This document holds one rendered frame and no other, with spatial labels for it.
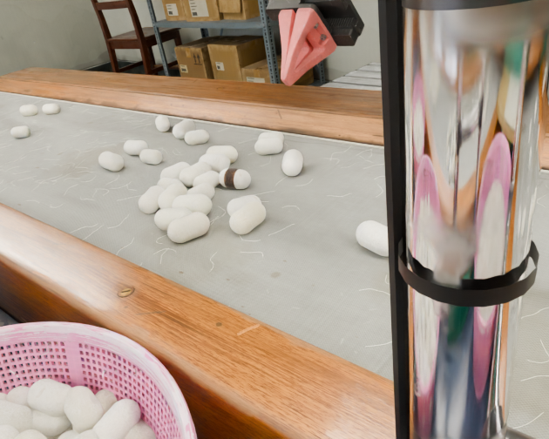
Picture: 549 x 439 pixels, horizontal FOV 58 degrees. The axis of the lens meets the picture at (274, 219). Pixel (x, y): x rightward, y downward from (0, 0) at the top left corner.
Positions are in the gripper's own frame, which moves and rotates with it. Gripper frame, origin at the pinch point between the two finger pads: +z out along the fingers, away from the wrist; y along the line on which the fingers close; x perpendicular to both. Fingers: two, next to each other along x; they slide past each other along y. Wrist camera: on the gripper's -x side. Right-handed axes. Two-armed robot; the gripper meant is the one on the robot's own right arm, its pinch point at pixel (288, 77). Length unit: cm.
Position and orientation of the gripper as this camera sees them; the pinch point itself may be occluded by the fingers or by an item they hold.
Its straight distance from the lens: 59.1
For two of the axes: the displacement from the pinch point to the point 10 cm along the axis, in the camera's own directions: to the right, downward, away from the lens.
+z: -3.8, 9.1, -1.6
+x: 5.1, 3.5, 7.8
